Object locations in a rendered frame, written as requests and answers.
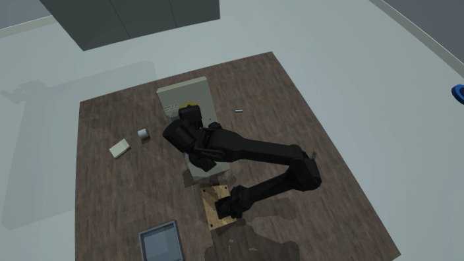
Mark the light grey cylinder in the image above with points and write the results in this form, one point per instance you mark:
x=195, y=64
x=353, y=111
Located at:
x=143, y=133

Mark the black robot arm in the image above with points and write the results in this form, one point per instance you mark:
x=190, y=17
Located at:
x=228, y=146

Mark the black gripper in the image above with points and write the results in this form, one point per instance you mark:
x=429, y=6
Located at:
x=193, y=115

